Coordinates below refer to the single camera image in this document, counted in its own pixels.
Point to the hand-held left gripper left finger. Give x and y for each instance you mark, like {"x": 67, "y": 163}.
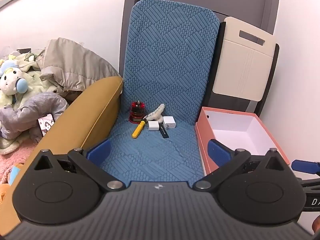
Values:
{"x": 99, "y": 152}

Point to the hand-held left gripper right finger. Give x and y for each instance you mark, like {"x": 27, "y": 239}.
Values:
{"x": 218, "y": 153}

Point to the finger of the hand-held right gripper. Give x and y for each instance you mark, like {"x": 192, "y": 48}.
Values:
{"x": 305, "y": 166}

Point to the pink cardboard box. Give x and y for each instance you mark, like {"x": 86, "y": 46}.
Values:
{"x": 203, "y": 142}

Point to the yellow and black screwdriver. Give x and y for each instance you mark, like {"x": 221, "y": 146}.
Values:
{"x": 138, "y": 130}

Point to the red black round device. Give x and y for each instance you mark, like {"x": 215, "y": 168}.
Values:
{"x": 137, "y": 112}

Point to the white charger cube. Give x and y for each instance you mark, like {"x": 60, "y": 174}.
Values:
{"x": 153, "y": 126}
{"x": 169, "y": 122}

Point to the small black stick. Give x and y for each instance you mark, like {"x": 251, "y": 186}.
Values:
{"x": 163, "y": 131}

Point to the white fluffy toy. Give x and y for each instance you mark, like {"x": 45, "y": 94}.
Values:
{"x": 156, "y": 112}

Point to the person's right hand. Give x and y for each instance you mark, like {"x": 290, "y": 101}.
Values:
{"x": 316, "y": 225}

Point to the mustard sofa cushion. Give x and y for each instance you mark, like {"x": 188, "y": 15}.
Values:
{"x": 95, "y": 105}

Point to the smartphone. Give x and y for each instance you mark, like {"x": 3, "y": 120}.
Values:
{"x": 46, "y": 125}

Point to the grey puffy cloth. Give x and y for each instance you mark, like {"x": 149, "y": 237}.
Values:
{"x": 30, "y": 110}

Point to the pink fluffy blanket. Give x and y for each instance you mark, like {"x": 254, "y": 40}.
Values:
{"x": 15, "y": 162}

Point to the beige puffy jacket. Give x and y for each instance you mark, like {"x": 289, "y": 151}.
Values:
{"x": 75, "y": 62}

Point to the pale green blanket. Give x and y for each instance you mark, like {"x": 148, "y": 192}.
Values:
{"x": 37, "y": 81}

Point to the blue quilted mat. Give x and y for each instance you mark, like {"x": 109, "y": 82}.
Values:
{"x": 170, "y": 55}

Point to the white plush toy blue headphones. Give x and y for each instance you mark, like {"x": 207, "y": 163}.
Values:
{"x": 11, "y": 80}

